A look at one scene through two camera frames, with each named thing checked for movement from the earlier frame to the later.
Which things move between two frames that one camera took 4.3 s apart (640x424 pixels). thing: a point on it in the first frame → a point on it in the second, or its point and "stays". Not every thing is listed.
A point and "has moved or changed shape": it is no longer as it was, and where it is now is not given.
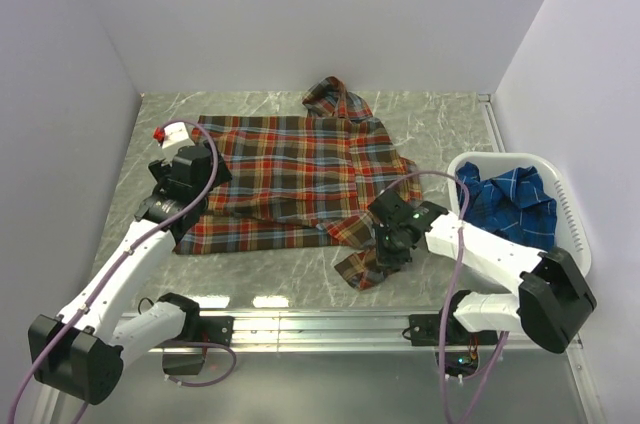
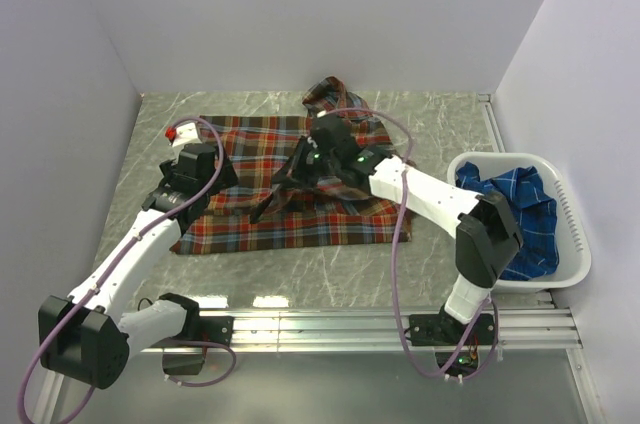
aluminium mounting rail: (318, 329) stays
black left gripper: (162, 171) stays
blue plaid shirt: (514, 206) stays
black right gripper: (384, 259) → (295, 163)
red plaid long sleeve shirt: (304, 183) has moved or changed shape
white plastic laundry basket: (570, 229) stays
